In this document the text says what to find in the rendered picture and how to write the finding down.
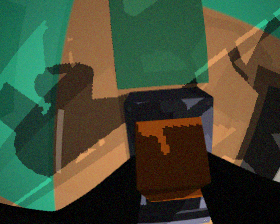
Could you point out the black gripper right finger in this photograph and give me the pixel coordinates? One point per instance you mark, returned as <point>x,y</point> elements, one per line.
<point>236,196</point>

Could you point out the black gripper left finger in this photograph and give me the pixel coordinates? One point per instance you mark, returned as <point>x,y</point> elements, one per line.
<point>114,201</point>

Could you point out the orange l-shaped block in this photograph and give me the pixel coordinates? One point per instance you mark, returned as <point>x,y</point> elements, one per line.
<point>171,159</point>

